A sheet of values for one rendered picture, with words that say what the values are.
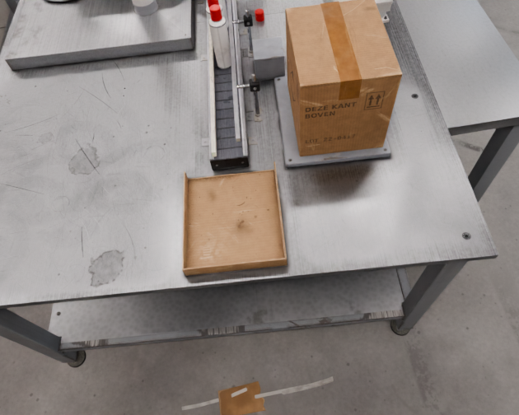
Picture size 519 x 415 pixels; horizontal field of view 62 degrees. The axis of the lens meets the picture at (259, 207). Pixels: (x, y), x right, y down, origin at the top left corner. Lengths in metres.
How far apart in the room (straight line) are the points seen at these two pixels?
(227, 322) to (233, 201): 0.64
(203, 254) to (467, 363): 1.24
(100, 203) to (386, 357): 1.26
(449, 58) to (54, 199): 1.32
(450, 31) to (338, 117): 0.71
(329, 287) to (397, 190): 0.63
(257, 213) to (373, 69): 0.46
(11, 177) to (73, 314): 0.65
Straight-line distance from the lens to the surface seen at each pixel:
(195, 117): 1.41
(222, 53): 1.43
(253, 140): 1.31
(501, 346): 2.06
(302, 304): 1.70
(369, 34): 1.19
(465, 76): 1.58
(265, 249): 1.11
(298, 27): 1.21
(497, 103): 1.52
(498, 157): 1.70
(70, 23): 1.87
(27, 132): 1.60
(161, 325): 1.75
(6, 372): 2.23
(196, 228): 1.17
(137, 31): 1.72
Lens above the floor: 1.84
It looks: 59 degrees down
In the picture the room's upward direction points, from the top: 9 degrees counter-clockwise
